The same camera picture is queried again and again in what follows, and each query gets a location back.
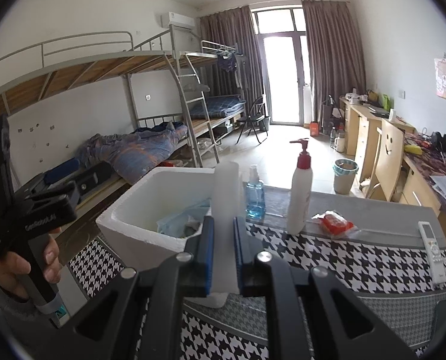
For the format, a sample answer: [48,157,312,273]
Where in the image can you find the black folding chair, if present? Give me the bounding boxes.
[236,95,269,145]

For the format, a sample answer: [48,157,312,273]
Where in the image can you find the white styrofoam box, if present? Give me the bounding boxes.
[97,167,215,271]

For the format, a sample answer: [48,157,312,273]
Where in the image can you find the white red pump bottle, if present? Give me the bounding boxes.
[287,138,312,235]

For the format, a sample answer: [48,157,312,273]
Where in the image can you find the grey sock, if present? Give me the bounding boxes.
[183,221,200,237]

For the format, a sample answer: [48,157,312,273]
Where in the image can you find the left hand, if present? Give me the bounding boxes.
[0,236,62,301]

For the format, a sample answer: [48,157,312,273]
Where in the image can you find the blue sanitizer bottle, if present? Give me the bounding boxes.
[245,165,266,219]

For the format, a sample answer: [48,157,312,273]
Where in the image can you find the metal bunk bed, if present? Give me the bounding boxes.
[0,23,248,211]

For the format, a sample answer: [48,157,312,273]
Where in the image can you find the smiley wooden chair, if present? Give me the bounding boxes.
[365,120,404,202]

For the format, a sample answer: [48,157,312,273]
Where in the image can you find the blue face mask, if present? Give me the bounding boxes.
[156,198,211,239]

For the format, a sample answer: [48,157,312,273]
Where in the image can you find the waste bin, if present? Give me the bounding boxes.
[333,158,359,195]

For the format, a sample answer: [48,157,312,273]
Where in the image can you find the grey curtain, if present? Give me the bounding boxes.
[302,0,366,121]
[200,6,264,116]

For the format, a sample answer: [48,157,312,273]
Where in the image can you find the left grey curtain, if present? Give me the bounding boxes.
[200,6,264,116]

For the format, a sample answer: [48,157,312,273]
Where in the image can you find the blue orange quilt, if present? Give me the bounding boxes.
[75,122,188,185]

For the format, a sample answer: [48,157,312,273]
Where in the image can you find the grey sleeve forearm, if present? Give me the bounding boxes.
[0,286,57,351]

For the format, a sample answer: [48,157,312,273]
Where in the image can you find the right grey curtain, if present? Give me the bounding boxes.
[302,0,366,121]

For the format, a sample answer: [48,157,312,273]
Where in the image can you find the white foam roll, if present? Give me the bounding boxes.
[197,162,245,309]

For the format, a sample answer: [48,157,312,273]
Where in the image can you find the red snack packet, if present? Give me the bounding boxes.
[312,210,359,238]

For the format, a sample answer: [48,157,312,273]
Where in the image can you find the white remote control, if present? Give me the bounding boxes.
[418,221,446,287]

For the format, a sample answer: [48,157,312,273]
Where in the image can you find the air conditioner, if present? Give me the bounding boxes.
[161,11,195,29]

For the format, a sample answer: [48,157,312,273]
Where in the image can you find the wooden desk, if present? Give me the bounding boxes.
[338,96,446,255]

